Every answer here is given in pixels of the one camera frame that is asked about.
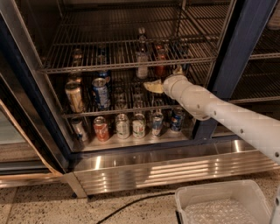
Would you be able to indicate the stainless steel display fridge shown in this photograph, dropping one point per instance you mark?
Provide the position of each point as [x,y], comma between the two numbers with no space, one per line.
[201,150]

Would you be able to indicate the silver can bottom left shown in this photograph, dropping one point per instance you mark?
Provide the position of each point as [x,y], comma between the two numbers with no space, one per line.
[79,129]

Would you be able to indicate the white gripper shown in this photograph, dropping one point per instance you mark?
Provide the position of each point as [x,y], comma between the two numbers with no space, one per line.
[171,84]

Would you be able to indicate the middle wire fridge shelf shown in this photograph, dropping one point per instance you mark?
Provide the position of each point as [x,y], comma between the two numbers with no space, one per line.
[128,96]

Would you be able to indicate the green white can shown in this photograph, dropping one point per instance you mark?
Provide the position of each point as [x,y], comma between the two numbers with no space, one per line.
[122,125]
[138,125]

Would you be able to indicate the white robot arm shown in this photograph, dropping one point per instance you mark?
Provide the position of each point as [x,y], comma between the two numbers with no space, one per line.
[260,131]

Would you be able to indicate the open glass fridge door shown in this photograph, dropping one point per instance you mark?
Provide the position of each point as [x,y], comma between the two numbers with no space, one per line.
[25,144]

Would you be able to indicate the clear glass bottle white label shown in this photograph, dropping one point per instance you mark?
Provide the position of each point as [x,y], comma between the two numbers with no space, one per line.
[142,70]

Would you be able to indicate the clear plastic bin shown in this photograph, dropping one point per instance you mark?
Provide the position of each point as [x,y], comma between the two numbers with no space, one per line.
[229,202]

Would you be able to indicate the red coke can shelf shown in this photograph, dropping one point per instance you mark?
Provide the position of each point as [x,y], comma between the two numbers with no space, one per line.
[160,68]

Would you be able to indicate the dark can behind gold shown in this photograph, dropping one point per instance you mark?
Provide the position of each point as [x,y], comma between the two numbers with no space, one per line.
[75,77]

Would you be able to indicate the wire fridge shelf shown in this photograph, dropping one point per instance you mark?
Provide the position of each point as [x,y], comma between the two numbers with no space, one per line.
[128,96]
[107,37]

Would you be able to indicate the blue pepsi can bottom right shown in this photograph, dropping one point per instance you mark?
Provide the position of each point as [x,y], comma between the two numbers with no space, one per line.
[177,118]

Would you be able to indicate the blue silver can bottom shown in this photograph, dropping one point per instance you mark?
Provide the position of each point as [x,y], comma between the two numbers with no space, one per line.
[156,124]

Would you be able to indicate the blue pepsi can middle front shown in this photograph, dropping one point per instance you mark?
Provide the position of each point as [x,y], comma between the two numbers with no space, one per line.
[101,93]

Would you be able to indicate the red coke can bottom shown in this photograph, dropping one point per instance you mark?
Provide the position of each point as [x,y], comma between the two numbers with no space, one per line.
[101,128]

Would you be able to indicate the blue can behind pepsi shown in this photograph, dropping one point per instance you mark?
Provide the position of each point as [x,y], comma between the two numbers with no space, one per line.
[105,74]

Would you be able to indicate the right compartment wire shelf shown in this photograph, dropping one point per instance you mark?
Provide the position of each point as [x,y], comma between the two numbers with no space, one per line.
[260,80]

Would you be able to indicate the green white can bottom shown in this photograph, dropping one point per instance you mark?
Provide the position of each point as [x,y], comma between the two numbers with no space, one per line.
[122,125]

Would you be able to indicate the gold can middle shelf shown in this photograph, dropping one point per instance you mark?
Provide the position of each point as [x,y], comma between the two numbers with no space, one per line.
[74,95]

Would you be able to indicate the upper wire fridge shelf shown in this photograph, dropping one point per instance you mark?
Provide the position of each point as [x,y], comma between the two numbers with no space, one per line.
[107,37]

